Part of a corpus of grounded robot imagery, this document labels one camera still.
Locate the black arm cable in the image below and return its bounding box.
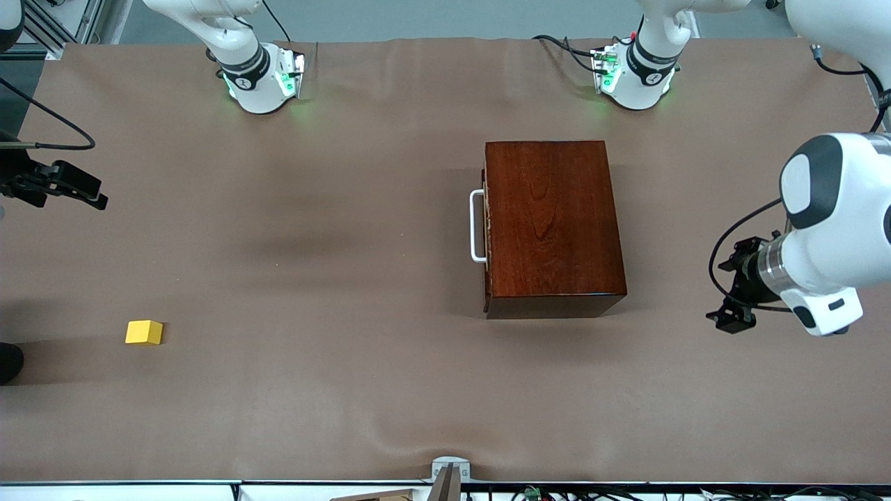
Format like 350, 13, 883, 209
0, 75, 96, 151
709, 42, 891, 314

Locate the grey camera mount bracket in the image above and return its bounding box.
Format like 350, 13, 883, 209
428, 456, 471, 501

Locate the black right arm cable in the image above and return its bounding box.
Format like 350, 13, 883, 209
0, 75, 96, 151

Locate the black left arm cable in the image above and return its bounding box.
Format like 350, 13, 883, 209
709, 42, 891, 314

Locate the yellow block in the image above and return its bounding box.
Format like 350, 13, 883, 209
125, 320, 164, 347

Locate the light wood drawer white handle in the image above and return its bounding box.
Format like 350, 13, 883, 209
470, 166, 493, 314

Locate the aluminium frame profile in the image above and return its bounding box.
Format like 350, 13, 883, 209
24, 0, 133, 60

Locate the black base power cable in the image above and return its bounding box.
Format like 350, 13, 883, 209
533, 35, 617, 74
261, 0, 288, 42

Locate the light wood board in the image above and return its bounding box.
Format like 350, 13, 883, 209
331, 489, 418, 501

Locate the black round object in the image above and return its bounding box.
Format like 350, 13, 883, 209
0, 342, 25, 385

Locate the dark wooden drawer cabinet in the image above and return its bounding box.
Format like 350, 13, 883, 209
482, 140, 628, 319

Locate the brown table cloth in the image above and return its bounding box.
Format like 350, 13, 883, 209
0, 36, 891, 486

